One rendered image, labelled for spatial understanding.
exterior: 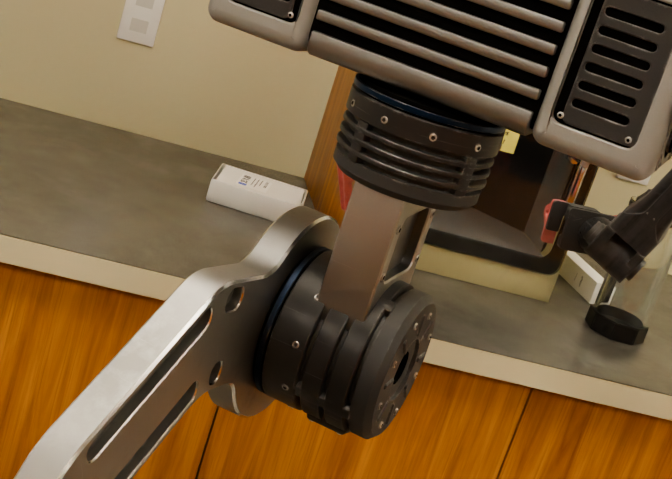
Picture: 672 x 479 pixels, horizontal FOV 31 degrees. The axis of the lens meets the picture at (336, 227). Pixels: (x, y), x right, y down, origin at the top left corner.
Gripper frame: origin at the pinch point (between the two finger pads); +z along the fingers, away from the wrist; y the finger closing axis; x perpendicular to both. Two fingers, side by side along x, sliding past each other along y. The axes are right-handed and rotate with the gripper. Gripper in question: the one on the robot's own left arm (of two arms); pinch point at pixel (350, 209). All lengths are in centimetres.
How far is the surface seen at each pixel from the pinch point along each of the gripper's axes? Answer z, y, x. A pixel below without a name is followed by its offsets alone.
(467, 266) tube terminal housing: 13.7, 32.3, -29.8
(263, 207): 14.3, 39.0, 5.3
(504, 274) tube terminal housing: 13, 32, -36
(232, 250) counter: 16.1, 18.9, 11.1
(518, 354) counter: 16.3, 4.0, -31.9
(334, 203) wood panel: 10.2, 37.5, -5.8
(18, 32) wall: 4, 76, 53
